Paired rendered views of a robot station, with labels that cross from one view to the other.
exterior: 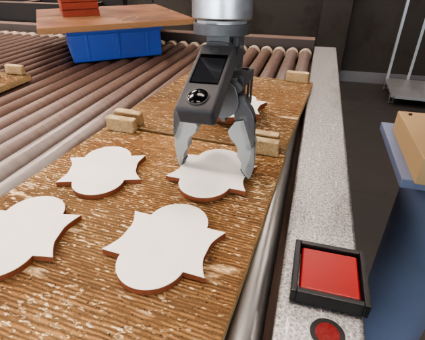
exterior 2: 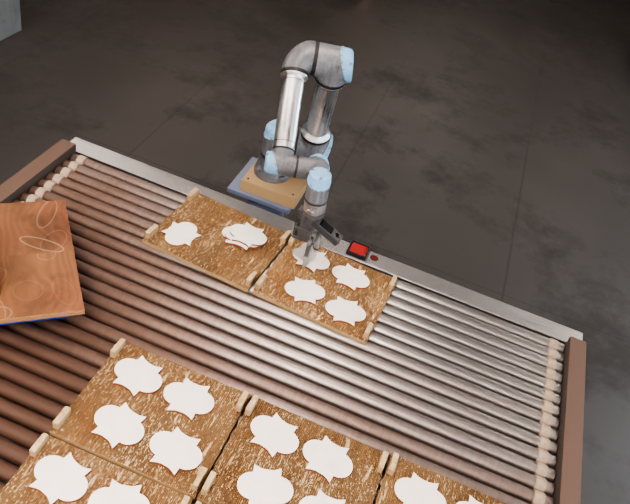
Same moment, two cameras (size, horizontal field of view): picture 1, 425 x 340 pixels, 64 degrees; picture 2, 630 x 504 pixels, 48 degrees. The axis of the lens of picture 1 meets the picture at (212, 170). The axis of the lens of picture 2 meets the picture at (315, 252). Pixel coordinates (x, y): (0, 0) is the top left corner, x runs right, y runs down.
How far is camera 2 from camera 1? 240 cm
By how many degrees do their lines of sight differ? 75
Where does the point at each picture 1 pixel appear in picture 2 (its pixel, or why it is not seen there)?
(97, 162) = (300, 291)
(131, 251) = (355, 284)
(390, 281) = not seen: hidden behind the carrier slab
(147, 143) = (277, 276)
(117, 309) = (373, 289)
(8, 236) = (348, 312)
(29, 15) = not seen: outside the picture
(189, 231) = (346, 270)
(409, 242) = not seen: hidden behind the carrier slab
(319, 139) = (270, 220)
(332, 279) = (361, 249)
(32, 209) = (333, 308)
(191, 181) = (318, 265)
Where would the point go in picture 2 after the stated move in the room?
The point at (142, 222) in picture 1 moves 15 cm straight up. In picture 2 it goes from (342, 280) to (352, 248)
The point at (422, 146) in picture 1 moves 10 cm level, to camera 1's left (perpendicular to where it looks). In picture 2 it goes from (284, 193) to (282, 208)
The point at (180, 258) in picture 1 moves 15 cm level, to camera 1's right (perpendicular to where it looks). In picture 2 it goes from (358, 274) to (358, 247)
